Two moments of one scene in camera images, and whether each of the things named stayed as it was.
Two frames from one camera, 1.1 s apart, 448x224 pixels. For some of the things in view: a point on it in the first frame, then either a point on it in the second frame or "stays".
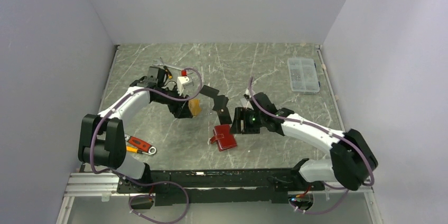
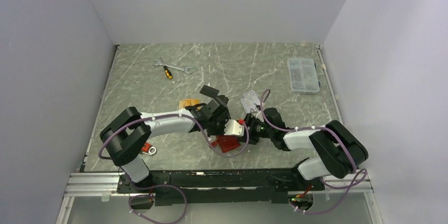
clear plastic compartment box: (303, 76) stays
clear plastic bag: (246, 103) stays
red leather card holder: (223, 136) stays
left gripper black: (180, 109) to (221, 132)
